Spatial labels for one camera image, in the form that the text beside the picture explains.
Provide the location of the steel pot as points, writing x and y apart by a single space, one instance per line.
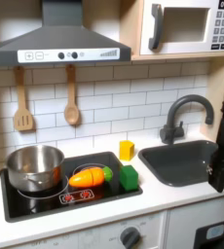
36 168

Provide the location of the wooden slotted spatula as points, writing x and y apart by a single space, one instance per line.
23 120

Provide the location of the dark grey tap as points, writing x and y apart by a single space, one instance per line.
172 129

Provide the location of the grey oven knob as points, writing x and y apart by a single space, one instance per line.
130 237

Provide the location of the green block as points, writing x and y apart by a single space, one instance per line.
129 178

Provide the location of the wooden spoon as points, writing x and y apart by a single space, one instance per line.
71 113

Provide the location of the orange toy carrot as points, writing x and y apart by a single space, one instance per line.
84 177

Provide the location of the dark grey sink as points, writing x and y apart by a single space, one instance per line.
179 162

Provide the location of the black stove top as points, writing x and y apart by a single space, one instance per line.
117 191

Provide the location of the grey range hood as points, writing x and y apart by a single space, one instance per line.
62 39

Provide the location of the black appliance panel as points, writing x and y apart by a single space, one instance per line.
201 238

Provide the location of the white toy microwave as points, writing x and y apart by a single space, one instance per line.
185 45

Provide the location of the yellow block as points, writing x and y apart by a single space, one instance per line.
126 151

